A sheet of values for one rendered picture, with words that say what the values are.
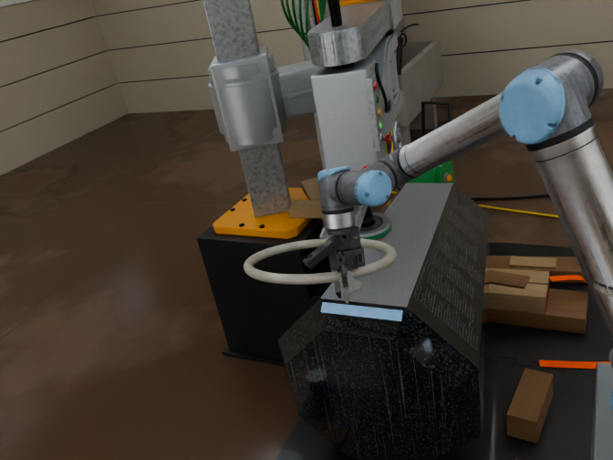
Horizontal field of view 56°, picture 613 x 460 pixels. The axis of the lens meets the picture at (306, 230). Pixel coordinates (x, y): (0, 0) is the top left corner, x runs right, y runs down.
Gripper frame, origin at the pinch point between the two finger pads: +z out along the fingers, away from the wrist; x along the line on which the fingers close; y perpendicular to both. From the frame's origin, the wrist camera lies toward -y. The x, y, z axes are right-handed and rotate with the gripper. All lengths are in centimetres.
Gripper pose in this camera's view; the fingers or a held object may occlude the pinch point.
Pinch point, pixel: (340, 297)
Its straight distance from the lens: 167.0
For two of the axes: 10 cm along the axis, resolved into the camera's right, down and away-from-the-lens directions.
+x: -3.2, -1.4, 9.4
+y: 9.4, -1.7, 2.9
